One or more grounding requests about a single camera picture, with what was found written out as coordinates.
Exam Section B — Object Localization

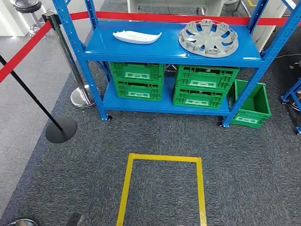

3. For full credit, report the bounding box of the grey plastic wheel hubcap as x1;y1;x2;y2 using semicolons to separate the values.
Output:
178;18;238;58

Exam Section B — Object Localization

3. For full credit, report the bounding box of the blue metal shelf rack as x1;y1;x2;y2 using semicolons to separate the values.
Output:
52;0;301;129

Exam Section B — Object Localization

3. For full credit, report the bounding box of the white plastic car part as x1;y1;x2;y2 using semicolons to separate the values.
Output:
112;30;162;45

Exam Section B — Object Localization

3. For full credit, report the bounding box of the yellow floor tape square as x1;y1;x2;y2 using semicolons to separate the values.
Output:
115;153;207;226

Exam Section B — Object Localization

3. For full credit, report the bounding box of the red barrier belt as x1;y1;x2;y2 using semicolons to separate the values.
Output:
69;11;301;27
0;21;53;83

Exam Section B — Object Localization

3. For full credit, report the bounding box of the white desk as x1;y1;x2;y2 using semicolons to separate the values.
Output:
127;0;226;17

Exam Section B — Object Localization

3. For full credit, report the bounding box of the green open plastic crate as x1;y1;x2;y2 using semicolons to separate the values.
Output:
227;79;272;129

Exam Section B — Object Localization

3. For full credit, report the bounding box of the steel stand leg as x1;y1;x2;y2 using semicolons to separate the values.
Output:
240;0;252;18

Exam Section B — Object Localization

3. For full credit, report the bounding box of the white panel board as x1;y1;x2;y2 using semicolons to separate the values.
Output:
253;0;294;53

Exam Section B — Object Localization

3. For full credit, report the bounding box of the black round stool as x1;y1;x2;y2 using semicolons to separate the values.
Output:
13;0;48;40

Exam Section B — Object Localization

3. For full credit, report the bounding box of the chrome round base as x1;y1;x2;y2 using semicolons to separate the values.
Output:
7;218;38;226

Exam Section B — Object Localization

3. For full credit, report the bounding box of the white cabinet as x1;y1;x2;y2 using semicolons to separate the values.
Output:
0;0;29;37

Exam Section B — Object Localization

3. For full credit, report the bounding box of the black stanchion post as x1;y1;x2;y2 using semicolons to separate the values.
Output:
0;55;77;144

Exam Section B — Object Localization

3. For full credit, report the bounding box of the chrome stanchion post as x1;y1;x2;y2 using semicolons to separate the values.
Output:
42;11;101;109

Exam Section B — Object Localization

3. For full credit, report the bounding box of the blue metal rack frame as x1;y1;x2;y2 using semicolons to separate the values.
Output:
281;78;301;135

